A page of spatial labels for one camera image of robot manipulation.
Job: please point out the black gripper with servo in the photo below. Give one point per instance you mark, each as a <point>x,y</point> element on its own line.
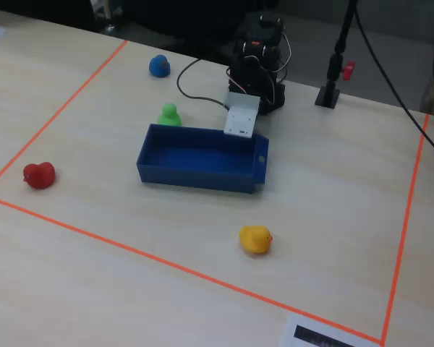
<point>271,98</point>

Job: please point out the green rubber duck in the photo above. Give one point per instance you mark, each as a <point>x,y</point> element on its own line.
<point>169,115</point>

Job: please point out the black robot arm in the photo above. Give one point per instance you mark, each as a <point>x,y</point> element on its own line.
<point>262,30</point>

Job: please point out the blue rubber duck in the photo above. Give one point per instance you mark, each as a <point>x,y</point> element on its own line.
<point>159,67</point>

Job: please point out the blue plastic box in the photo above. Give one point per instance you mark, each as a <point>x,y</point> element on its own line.
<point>199,173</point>

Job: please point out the yellow rubber duck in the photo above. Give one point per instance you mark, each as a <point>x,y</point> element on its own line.
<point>255,240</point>

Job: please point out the red rubber duck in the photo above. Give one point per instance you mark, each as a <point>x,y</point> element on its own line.
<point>40,175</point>

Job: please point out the red clamp knob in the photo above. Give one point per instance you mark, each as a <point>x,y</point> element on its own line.
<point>349,70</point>

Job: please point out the orange tape strip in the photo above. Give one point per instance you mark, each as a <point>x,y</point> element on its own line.
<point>405,227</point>
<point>58,112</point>
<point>166,262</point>

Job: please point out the white paper with black bar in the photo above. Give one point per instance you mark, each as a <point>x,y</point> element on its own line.
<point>322,334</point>

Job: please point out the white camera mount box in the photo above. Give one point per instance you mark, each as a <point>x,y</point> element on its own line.
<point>240,117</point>

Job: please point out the black camera stand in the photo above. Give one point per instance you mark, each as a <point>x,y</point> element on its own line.
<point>328,94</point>

